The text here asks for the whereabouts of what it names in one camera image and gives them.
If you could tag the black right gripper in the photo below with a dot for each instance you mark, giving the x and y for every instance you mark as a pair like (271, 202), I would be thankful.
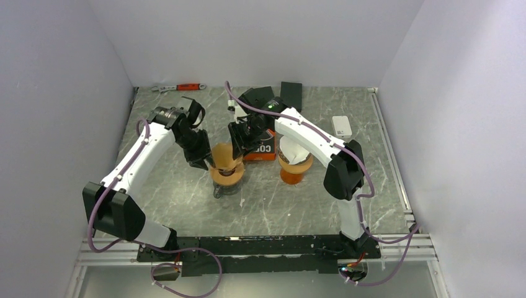
(240, 144)

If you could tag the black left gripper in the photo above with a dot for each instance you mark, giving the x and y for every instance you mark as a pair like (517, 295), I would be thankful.
(203, 153)

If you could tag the brown paper coffee filter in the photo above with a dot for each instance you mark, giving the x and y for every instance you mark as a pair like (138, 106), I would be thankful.
(222, 154)

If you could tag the orange coffee filter box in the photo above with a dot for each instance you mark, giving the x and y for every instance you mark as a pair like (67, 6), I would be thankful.
(263, 154)

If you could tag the clear glass jar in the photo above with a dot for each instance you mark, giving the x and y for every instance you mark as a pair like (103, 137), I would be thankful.
(222, 190)

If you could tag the clear glass ribbed dripper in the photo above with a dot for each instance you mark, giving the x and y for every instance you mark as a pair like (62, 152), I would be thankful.
(283, 158)

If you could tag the orange glass carafe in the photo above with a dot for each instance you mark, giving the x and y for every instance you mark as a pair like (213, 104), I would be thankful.
(292, 176)

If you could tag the white paper coffee filter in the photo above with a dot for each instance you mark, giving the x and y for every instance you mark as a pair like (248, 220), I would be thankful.
(286, 143)

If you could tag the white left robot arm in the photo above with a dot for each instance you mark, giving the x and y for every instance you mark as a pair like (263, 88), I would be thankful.
(109, 204)

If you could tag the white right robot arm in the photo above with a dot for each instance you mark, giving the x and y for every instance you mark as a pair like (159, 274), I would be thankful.
(345, 169)

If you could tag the left black foam block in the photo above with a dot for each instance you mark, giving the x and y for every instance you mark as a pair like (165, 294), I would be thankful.
(261, 94)

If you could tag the black foam block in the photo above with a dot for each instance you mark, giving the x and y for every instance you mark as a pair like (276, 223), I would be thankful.
(261, 94)
(291, 95)

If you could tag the right black foam block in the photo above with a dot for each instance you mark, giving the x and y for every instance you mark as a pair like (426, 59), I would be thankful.
(291, 95)

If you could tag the small white box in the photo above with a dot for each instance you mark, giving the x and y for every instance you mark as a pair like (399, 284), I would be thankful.
(341, 127)

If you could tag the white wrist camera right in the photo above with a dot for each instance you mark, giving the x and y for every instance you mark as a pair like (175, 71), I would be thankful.
(236, 110)

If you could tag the orange handled adjustable wrench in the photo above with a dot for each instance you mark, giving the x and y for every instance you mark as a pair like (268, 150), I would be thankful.
(179, 87)

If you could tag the black table edge rail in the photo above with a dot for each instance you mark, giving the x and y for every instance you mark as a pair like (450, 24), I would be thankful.
(323, 254)

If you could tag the aluminium frame rail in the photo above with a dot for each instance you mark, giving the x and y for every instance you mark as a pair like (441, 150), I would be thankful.
(393, 247)

